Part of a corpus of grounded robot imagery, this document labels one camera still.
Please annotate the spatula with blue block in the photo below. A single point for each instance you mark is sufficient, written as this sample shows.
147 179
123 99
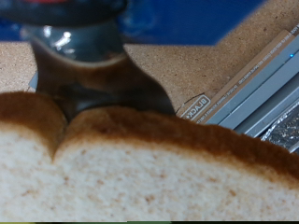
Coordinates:
93 81

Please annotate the white bread slice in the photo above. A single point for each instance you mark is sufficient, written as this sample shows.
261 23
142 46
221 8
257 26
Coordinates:
149 180

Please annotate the glass toaster oven door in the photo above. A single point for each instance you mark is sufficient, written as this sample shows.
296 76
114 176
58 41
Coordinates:
199 107

